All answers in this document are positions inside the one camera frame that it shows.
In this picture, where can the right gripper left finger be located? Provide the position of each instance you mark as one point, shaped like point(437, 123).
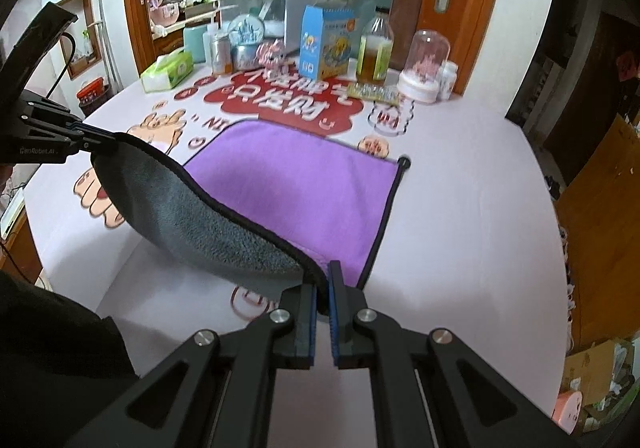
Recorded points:
point(213, 390)

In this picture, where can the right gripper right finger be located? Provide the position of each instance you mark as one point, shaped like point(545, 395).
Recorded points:
point(430, 389)

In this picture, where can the purple grey microfiber towel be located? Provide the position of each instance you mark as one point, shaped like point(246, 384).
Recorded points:
point(262, 205)

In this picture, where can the red lidded bucket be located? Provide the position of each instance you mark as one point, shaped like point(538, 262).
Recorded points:
point(91, 90)

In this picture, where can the green tissue pack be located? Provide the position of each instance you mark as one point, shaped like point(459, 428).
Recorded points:
point(168, 71)

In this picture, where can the pink cartoon tablecloth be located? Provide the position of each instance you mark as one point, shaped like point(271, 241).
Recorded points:
point(471, 244)

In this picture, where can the teal cylindrical container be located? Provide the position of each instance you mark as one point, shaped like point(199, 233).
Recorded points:
point(193, 42)

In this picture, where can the translucent plastic squeeze bottle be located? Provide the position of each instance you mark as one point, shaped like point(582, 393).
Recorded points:
point(208, 37)

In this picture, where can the blue snow globe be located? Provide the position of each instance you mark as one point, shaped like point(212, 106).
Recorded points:
point(246, 32)

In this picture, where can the pink toy figurine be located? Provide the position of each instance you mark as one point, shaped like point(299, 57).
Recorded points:
point(271, 56)

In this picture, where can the pill blister pack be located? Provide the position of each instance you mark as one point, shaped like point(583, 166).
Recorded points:
point(376, 94)

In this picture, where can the blue paper carton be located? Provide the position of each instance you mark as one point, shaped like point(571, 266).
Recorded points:
point(326, 40)

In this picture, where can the glass dome pink ornament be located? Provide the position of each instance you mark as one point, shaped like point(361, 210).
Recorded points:
point(418, 81)

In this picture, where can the small white pill bottle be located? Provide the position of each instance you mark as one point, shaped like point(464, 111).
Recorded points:
point(448, 75)

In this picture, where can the amber liquid glass bottle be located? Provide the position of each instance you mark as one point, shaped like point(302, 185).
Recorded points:
point(375, 49)

